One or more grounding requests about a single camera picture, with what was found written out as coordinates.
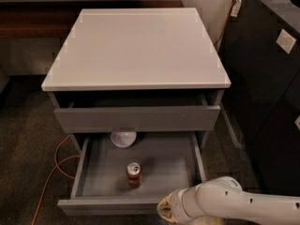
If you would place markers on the grey top drawer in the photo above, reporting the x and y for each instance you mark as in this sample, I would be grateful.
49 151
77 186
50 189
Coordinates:
138 119

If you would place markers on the grey drawer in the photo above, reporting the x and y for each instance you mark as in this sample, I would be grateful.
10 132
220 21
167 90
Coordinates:
169 161
138 119

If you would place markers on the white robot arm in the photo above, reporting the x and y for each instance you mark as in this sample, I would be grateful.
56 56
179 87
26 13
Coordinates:
224 197

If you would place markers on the white bowl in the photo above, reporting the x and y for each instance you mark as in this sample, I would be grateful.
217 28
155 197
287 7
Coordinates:
123 139

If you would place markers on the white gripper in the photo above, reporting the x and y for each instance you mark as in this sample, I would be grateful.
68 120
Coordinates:
178 203

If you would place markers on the white tag on cable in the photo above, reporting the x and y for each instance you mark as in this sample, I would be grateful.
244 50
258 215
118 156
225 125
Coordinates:
235 8

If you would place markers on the grey drawer cabinet white top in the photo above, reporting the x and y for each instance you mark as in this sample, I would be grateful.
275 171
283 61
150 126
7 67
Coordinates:
137 57

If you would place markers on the white label on cabinet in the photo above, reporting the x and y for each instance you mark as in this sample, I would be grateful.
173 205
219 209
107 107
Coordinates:
286 41

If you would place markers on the red coke can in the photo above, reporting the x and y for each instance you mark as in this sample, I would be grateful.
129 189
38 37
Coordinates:
134 174

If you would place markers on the black cabinet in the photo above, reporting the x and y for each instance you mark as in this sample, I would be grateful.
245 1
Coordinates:
264 98

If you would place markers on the dark wooden bench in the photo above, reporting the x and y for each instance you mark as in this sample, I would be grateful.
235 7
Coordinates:
55 19

